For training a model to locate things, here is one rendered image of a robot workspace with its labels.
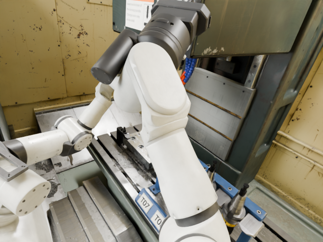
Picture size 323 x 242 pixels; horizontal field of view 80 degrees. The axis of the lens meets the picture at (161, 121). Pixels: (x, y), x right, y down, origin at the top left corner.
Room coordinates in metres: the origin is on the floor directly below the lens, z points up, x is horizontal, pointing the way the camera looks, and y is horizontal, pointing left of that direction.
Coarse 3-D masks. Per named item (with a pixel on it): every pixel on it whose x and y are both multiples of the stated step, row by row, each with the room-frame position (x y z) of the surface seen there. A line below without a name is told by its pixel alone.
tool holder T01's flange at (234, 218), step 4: (228, 200) 0.42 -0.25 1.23; (224, 204) 0.40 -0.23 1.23; (224, 208) 0.39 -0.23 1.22; (244, 208) 0.40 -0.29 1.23; (224, 212) 0.39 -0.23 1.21; (228, 212) 0.38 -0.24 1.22; (244, 212) 0.38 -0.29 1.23; (224, 216) 0.38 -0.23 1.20; (228, 216) 0.38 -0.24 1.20; (232, 216) 0.37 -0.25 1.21; (236, 216) 0.37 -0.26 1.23; (240, 216) 0.37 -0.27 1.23; (244, 216) 0.37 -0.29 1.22; (232, 220) 0.36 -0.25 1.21; (236, 220) 0.36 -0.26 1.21
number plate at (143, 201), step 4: (140, 196) 0.61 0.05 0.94; (144, 196) 0.60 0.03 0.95; (140, 200) 0.60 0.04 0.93; (144, 200) 0.59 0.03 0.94; (148, 200) 0.58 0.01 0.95; (140, 204) 0.58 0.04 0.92; (144, 204) 0.58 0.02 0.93; (148, 204) 0.57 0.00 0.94; (152, 204) 0.56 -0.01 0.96; (144, 208) 0.56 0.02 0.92; (148, 208) 0.56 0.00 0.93
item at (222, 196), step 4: (220, 188) 0.47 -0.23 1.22; (216, 192) 0.45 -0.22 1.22; (220, 192) 0.46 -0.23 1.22; (224, 192) 0.46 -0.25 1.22; (220, 196) 0.44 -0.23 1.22; (224, 196) 0.44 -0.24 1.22; (228, 196) 0.44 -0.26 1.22; (216, 200) 0.42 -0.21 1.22; (220, 200) 0.42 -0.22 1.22; (224, 200) 0.42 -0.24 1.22; (220, 204) 0.41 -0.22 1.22
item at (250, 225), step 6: (246, 216) 0.38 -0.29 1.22; (252, 216) 0.38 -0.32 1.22; (240, 222) 0.35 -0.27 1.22; (246, 222) 0.36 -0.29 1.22; (252, 222) 0.36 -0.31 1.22; (258, 222) 0.36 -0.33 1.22; (240, 228) 0.34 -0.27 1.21; (246, 228) 0.34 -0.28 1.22; (252, 228) 0.34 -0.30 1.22; (258, 228) 0.34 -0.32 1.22; (246, 234) 0.32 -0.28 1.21; (252, 234) 0.32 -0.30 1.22
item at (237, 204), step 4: (236, 196) 0.39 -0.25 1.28; (240, 196) 0.38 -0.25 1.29; (244, 196) 0.38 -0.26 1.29; (232, 200) 0.39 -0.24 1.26; (236, 200) 0.38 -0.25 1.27; (240, 200) 0.38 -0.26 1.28; (244, 200) 0.38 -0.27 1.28; (228, 204) 0.40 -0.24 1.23; (232, 204) 0.39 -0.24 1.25; (236, 204) 0.38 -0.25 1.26; (240, 204) 0.38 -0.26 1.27; (244, 204) 0.38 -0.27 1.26; (228, 208) 0.39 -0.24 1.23; (232, 208) 0.38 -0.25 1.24; (236, 208) 0.38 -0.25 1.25; (240, 208) 0.37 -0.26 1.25; (232, 212) 0.38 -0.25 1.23; (236, 212) 0.37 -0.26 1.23; (240, 212) 0.37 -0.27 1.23
